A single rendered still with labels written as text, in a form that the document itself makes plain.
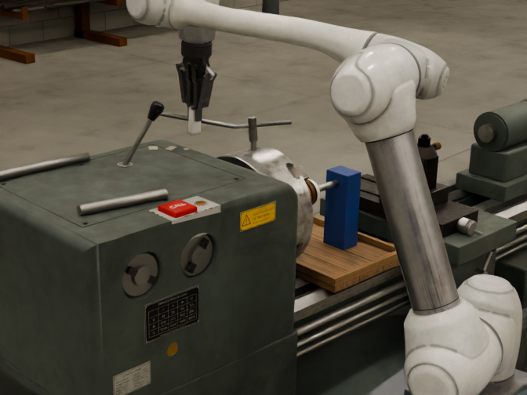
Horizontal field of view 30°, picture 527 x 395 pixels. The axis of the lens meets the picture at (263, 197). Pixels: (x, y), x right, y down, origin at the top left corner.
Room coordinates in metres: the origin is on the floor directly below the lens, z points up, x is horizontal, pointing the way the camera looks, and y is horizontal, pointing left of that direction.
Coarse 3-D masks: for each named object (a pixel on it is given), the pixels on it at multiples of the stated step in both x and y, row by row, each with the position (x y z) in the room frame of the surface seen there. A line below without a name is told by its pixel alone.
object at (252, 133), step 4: (252, 116) 2.42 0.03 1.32; (248, 120) 2.40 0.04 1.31; (252, 120) 2.40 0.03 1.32; (252, 124) 2.40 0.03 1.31; (252, 128) 2.40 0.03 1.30; (256, 128) 2.40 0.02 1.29; (252, 132) 2.39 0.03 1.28; (256, 132) 2.40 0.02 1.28; (252, 136) 2.39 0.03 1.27; (256, 136) 2.40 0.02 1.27; (252, 140) 2.39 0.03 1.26; (256, 140) 2.40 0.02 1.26; (252, 144) 2.40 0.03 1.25; (252, 148) 2.40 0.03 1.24
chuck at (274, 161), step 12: (252, 156) 2.35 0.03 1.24; (264, 156) 2.36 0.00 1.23; (276, 156) 2.37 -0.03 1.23; (276, 168) 2.32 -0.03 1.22; (288, 180) 2.30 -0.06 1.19; (300, 180) 2.32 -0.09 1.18; (300, 192) 2.30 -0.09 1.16; (300, 204) 2.29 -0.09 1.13; (300, 216) 2.28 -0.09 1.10; (312, 216) 2.30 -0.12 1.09; (300, 228) 2.27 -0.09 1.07; (312, 228) 2.31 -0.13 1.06; (300, 240) 2.28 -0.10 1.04; (300, 252) 2.32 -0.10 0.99
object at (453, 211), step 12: (372, 180) 2.95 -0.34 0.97; (360, 192) 2.83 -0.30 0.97; (372, 192) 2.84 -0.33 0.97; (360, 204) 2.80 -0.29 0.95; (372, 204) 2.76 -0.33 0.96; (444, 204) 2.75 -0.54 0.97; (456, 204) 2.75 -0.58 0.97; (384, 216) 2.73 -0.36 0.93; (444, 216) 2.64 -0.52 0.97; (456, 216) 2.65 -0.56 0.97; (468, 216) 2.67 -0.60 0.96; (444, 228) 2.59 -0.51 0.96; (456, 228) 2.63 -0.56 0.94
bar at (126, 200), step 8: (152, 192) 1.96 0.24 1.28; (160, 192) 1.97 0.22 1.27; (104, 200) 1.90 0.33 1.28; (112, 200) 1.91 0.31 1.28; (120, 200) 1.91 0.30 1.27; (128, 200) 1.92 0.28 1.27; (136, 200) 1.93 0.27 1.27; (144, 200) 1.94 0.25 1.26; (152, 200) 1.95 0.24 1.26; (80, 208) 1.86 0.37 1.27; (88, 208) 1.87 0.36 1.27; (96, 208) 1.88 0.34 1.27; (104, 208) 1.89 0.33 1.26; (112, 208) 1.90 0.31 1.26
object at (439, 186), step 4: (436, 184) 2.78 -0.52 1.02; (440, 184) 2.78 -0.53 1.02; (436, 188) 2.74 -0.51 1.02; (440, 188) 2.75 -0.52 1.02; (444, 188) 2.75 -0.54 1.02; (448, 188) 2.77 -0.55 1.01; (432, 192) 2.71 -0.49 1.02; (436, 192) 2.72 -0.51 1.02; (440, 192) 2.74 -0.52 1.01; (444, 192) 2.75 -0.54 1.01; (448, 192) 2.77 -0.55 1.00; (432, 196) 2.71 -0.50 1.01; (436, 196) 2.72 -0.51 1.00; (440, 196) 2.74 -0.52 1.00; (444, 196) 2.75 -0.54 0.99; (380, 200) 2.69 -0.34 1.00; (432, 200) 2.71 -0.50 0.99; (436, 200) 2.73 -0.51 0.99; (440, 200) 2.74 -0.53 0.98; (444, 200) 2.75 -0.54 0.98; (380, 204) 2.69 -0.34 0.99; (436, 204) 2.73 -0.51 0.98; (440, 204) 2.74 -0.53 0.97; (380, 208) 2.69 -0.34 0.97
